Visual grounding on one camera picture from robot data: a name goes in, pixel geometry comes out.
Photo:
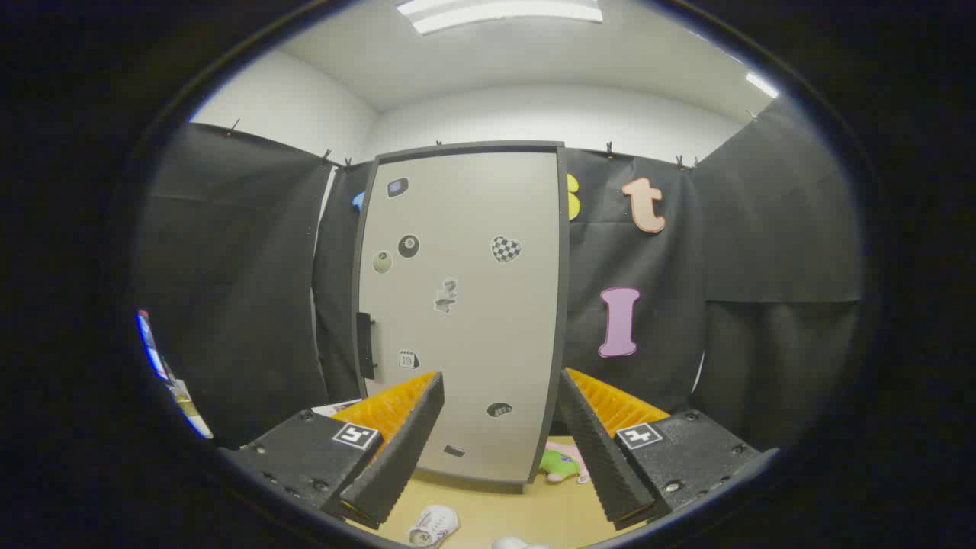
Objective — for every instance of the white book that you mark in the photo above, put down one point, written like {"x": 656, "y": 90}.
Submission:
{"x": 335, "y": 408}

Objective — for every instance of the small ceiling light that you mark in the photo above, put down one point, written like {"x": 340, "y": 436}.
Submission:
{"x": 762, "y": 84}

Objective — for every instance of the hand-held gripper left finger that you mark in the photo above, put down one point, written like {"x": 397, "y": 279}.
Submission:
{"x": 396, "y": 457}

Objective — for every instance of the beige shoe cabinet door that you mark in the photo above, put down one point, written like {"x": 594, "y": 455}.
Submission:
{"x": 473, "y": 335}

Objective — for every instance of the white and gold object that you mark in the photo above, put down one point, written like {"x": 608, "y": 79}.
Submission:
{"x": 187, "y": 404}

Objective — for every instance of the black backdrop cloth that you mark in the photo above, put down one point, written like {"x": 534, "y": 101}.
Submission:
{"x": 244, "y": 267}

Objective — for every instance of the white canvas shoe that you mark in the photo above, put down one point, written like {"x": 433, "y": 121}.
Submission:
{"x": 435, "y": 524}

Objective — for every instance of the long ceiling light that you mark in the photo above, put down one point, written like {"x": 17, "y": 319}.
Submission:
{"x": 499, "y": 14}

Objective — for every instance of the lit display screen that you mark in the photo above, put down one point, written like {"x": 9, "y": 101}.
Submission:
{"x": 150, "y": 343}

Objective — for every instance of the grey shoe cabinet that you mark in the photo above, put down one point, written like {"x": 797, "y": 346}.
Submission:
{"x": 565, "y": 305}

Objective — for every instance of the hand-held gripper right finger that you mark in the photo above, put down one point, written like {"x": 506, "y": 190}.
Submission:
{"x": 602, "y": 457}

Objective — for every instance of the green and pink plush toy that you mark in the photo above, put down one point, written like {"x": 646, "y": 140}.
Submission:
{"x": 560, "y": 463}

